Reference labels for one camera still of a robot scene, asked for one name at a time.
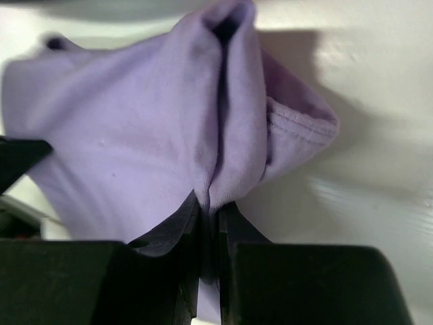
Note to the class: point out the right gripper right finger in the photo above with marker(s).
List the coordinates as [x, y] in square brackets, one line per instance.
[266, 283]

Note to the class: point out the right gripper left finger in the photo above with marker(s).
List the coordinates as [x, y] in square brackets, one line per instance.
[150, 280]

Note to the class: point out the purple shirt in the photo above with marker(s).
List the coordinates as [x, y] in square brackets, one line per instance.
[202, 108]

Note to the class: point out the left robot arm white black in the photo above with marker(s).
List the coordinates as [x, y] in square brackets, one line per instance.
[18, 156]

